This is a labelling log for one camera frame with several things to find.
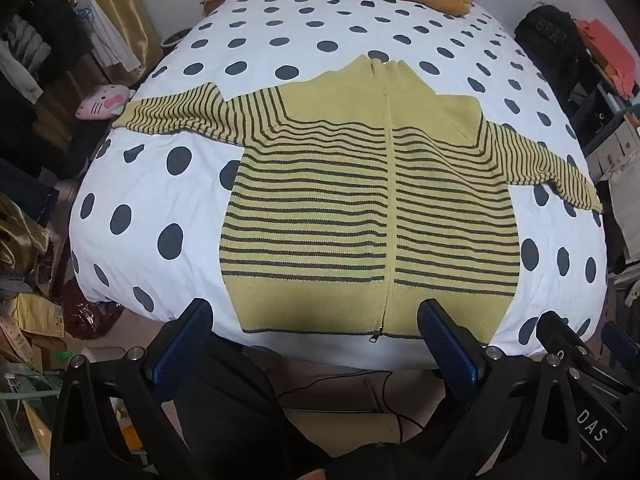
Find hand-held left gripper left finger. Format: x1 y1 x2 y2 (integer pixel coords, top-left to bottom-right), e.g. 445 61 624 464
49 298 216 480

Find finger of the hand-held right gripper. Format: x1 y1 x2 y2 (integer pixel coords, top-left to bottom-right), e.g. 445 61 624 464
537 311 608 391
601 322 640 393

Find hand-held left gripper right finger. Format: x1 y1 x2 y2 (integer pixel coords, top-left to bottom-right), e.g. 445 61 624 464
417 299 591 480

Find yellow striped knit sweater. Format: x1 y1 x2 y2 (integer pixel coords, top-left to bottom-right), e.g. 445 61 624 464
112 56 603 343

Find person's dark pants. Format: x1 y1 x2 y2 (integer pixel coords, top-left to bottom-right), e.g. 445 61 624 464
172 332 453 480

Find dark red plastic bag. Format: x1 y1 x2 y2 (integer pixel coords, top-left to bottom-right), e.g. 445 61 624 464
61 280 125 341

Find white polka dot blanket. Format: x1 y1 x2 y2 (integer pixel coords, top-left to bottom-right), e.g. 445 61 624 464
69 0 608 371

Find gold shiny cloth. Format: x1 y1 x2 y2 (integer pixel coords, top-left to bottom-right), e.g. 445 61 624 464
0 194 66 288

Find white storage boxes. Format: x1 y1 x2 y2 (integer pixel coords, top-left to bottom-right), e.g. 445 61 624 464
580 80 640 173

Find pink cat plush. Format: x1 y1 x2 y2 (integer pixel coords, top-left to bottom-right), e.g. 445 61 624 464
75 83 134 121

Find coral orange bag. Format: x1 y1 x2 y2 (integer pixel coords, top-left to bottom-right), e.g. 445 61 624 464
575 18 637 102

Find black backpack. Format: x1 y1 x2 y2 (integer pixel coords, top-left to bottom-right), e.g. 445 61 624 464
514 4 591 111

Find clothes rack with garments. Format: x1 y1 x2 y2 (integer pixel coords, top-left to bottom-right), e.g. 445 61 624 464
0 0 143 128

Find gold curtain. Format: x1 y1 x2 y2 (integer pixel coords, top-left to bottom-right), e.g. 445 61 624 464
64 0 163 63

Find black cable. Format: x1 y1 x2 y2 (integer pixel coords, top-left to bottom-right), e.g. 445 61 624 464
276 370 418 448

